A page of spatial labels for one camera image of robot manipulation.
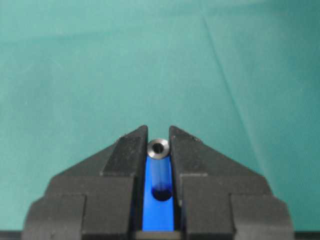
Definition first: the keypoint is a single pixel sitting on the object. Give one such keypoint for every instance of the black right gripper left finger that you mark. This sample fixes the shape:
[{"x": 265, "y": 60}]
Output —
[{"x": 100, "y": 198}]

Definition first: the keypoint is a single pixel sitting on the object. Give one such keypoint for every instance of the green cloth mat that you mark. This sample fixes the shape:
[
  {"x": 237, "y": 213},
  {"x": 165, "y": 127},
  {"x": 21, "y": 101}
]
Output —
[{"x": 241, "y": 75}]

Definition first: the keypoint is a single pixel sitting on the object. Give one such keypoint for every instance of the silver metal shaft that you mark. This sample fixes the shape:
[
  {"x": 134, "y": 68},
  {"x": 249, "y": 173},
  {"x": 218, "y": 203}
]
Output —
[{"x": 158, "y": 153}]

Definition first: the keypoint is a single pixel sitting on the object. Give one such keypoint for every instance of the blue plastic gear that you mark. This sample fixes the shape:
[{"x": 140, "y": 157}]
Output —
[{"x": 158, "y": 216}]

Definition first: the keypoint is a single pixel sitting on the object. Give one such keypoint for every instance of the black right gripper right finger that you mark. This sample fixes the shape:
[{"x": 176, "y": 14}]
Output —
[{"x": 221, "y": 199}]

